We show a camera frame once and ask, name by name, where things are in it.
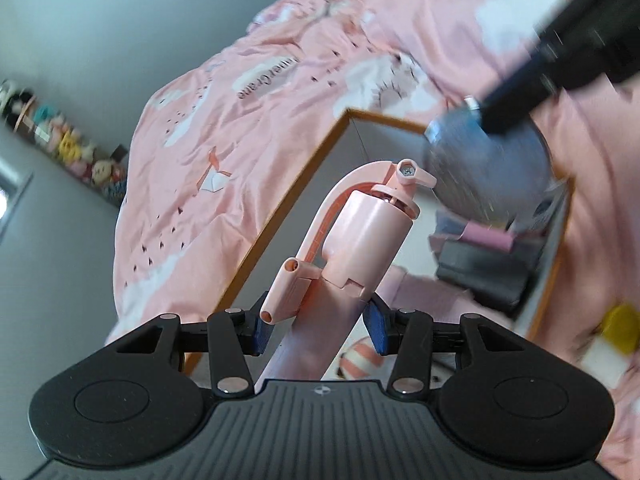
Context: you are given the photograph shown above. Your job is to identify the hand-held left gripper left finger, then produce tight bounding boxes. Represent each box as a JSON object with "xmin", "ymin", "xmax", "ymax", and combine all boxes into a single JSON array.
[{"xmin": 105, "ymin": 290, "xmax": 273, "ymax": 396}]

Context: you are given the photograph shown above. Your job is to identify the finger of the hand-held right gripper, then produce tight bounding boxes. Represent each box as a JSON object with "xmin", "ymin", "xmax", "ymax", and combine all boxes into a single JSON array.
[{"xmin": 462, "ymin": 0, "xmax": 601, "ymax": 133}]

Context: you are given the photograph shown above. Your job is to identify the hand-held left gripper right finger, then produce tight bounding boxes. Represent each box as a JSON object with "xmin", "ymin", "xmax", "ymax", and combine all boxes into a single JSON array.
[{"xmin": 362, "ymin": 295, "xmax": 533, "ymax": 393}]

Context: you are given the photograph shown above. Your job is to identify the striped pink white ball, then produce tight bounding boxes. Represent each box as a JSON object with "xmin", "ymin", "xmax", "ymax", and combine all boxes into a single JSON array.
[{"xmin": 336, "ymin": 337, "xmax": 391, "ymax": 381}]

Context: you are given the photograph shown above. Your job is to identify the pink fabric pouch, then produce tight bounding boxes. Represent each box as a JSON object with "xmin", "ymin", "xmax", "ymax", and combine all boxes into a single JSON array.
[{"xmin": 377, "ymin": 265, "xmax": 481, "ymax": 321}]

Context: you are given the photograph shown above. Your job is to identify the pink fire extinguisher toy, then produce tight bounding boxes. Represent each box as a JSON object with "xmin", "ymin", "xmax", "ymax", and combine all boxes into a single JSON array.
[{"xmin": 255, "ymin": 159, "xmax": 436, "ymax": 396}]

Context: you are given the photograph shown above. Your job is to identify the orange cardboard box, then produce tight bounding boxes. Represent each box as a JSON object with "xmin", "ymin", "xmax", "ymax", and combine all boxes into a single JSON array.
[{"xmin": 182, "ymin": 107, "xmax": 576, "ymax": 376}]

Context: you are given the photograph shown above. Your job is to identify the dark items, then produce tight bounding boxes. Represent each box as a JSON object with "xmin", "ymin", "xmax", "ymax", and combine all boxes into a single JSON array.
[{"xmin": 436, "ymin": 237, "xmax": 543, "ymax": 316}]

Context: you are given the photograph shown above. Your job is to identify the grey round object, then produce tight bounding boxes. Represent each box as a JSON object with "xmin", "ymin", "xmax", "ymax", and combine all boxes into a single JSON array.
[{"xmin": 424, "ymin": 105, "xmax": 553, "ymax": 226}]

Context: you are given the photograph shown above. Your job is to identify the pink notebook with strap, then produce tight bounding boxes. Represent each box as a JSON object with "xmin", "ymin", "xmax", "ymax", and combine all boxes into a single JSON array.
[{"xmin": 432, "ymin": 200, "xmax": 566, "ymax": 256}]

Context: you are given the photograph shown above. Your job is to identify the yellow object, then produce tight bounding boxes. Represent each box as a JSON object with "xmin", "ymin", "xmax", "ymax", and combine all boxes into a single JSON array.
[{"xmin": 600, "ymin": 305, "xmax": 640, "ymax": 356}]

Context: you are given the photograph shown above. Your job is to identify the pink printed blanket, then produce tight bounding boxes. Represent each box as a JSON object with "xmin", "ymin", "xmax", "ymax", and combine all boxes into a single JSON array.
[{"xmin": 105, "ymin": 0, "xmax": 640, "ymax": 466}]

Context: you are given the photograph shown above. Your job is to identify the pile of plush toys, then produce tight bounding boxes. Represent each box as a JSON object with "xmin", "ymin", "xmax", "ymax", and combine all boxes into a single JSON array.
[{"xmin": 0, "ymin": 77, "xmax": 128, "ymax": 206}]

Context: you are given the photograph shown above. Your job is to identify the window with dark frame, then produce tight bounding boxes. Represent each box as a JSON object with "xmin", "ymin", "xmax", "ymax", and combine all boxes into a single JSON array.
[{"xmin": 0, "ymin": 157, "xmax": 33, "ymax": 233}]

